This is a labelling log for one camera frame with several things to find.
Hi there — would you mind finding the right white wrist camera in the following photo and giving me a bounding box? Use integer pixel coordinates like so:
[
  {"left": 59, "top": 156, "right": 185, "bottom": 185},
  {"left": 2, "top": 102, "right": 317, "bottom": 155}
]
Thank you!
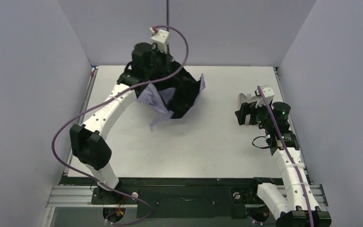
[{"left": 254, "top": 85, "right": 275, "bottom": 108}]

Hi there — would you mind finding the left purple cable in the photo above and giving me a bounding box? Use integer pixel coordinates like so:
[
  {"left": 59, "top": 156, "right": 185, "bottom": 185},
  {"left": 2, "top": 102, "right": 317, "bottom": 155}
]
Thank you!
[{"left": 51, "top": 25, "right": 190, "bottom": 226}]

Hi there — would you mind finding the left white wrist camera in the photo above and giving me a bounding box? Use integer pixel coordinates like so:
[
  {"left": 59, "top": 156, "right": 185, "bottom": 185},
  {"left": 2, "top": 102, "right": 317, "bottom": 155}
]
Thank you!
[{"left": 150, "top": 27, "right": 171, "bottom": 54}]

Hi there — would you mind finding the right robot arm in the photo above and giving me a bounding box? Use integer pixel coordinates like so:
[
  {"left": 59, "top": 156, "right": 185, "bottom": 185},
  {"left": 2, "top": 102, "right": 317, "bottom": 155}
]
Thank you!
[{"left": 235, "top": 101, "right": 332, "bottom": 227}]

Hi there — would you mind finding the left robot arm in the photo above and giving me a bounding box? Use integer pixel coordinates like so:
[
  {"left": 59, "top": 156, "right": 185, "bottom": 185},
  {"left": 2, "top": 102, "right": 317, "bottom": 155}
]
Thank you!
[{"left": 69, "top": 43, "right": 177, "bottom": 192}]

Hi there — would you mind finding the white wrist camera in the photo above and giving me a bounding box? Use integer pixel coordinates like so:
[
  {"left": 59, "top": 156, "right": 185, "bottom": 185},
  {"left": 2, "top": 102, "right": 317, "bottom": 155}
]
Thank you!
[
  {"left": 150, "top": 27, "right": 171, "bottom": 54},
  {"left": 254, "top": 85, "right": 275, "bottom": 108}
]

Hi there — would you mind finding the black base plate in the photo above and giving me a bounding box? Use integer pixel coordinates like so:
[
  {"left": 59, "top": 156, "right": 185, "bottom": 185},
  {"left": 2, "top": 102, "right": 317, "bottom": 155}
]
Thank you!
[{"left": 60, "top": 176, "right": 282, "bottom": 222}]

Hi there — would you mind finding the lilac umbrella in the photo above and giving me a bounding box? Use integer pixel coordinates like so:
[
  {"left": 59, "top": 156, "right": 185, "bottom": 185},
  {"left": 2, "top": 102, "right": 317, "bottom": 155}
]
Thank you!
[{"left": 136, "top": 0, "right": 207, "bottom": 133}]

